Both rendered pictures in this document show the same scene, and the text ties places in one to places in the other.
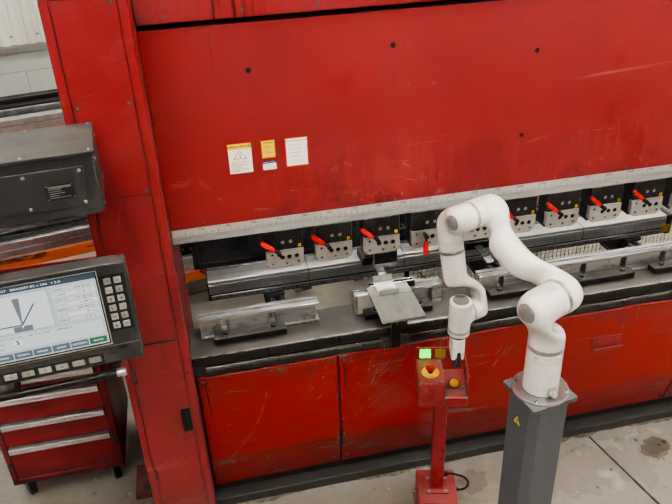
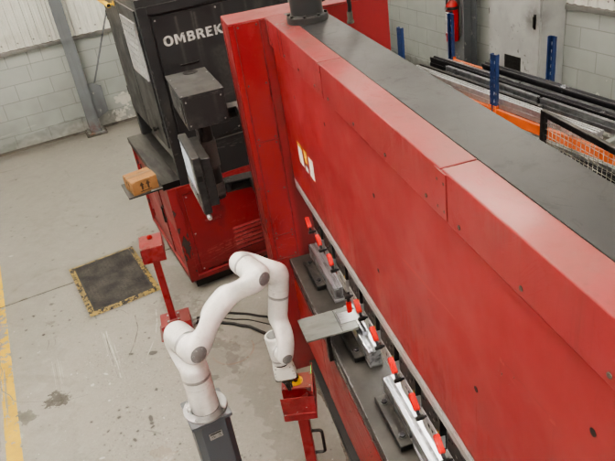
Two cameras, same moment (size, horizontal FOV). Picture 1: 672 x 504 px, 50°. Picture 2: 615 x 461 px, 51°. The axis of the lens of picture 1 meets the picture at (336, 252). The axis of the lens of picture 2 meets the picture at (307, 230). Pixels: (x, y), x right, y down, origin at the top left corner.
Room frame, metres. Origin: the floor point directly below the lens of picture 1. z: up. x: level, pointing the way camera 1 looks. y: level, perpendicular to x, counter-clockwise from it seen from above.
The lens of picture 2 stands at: (2.47, -2.75, 2.99)
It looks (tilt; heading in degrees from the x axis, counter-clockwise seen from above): 30 degrees down; 91
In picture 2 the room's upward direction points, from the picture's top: 9 degrees counter-clockwise
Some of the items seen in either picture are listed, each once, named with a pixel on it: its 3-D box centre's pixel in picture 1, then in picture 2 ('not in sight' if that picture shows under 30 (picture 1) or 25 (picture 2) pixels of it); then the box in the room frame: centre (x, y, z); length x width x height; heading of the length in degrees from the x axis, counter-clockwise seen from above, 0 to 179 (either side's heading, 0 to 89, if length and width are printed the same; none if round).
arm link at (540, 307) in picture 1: (542, 319); (185, 349); (1.88, -0.65, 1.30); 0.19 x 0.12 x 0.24; 124
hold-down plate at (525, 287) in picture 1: (519, 289); (393, 421); (2.68, -0.81, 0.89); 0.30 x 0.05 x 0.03; 101
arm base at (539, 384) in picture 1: (542, 367); (200, 391); (1.90, -0.68, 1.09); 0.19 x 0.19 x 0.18
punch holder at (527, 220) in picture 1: (515, 211); (396, 346); (2.73, -0.77, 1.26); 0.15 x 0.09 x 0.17; 101
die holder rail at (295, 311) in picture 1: (259, 317); (326, 271); (2.51, 0.33, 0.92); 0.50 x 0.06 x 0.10; 101
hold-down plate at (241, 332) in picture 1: (250, 333); (314, 273); (2.44, 0.37, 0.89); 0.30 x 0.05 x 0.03; 101
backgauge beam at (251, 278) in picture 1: (448, 249); not in sight; (2.99, -0.54, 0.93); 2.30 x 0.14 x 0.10; 101
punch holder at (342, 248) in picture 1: (331, 237); (336, 249); (2.57, 0.01, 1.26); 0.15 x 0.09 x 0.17; 101
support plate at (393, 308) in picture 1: (395, 301); (328, 324); (2.47, -0.23, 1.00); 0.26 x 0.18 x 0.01; 11
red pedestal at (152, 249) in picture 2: not in sight; (163, 285); (1.33, 1.22, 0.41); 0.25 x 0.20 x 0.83; 11
